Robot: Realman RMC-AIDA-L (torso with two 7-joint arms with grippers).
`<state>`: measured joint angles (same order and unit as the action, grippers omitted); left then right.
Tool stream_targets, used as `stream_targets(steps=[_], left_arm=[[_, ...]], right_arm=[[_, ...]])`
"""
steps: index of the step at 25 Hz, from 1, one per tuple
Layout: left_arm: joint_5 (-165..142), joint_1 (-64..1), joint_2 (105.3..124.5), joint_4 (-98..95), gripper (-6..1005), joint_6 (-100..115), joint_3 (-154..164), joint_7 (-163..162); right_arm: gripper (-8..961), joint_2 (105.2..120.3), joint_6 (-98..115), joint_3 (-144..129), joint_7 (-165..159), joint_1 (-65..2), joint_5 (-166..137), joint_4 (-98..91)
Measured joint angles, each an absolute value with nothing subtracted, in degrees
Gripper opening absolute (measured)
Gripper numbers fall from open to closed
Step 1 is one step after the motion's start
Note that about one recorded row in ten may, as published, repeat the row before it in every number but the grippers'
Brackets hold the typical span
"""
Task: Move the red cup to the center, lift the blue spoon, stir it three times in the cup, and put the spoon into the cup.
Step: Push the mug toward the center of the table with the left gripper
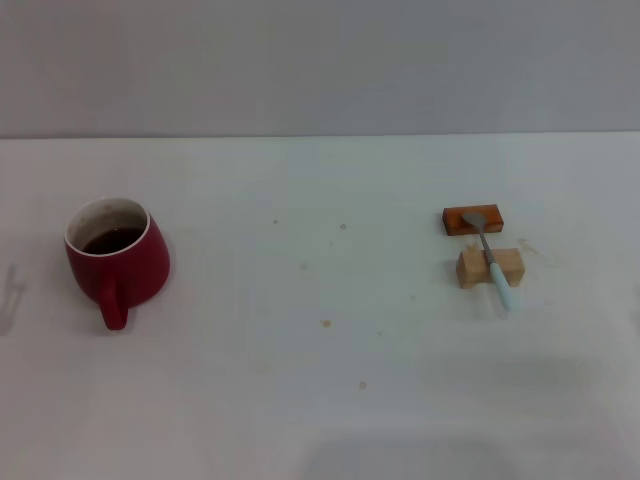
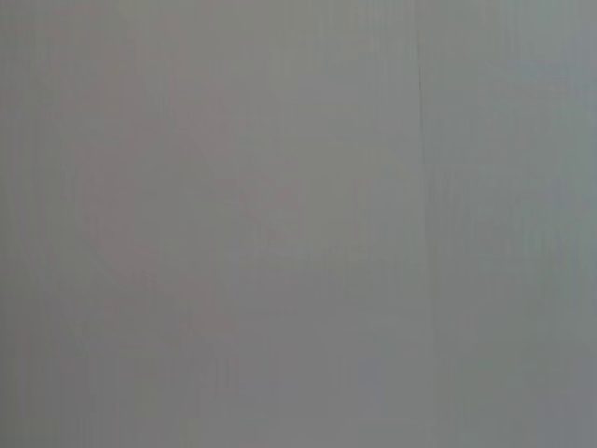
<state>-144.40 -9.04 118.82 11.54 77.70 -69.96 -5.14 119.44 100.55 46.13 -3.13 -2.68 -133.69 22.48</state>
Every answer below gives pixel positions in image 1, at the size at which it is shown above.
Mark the red ceramic coffee cup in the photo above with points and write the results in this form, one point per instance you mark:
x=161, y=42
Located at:
x=120, y=270

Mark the light wooden block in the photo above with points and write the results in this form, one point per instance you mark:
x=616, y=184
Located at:
x=470, y=270

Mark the reddish brown wooden block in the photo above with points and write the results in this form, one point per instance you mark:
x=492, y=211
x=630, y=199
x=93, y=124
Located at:
x=487, y=217

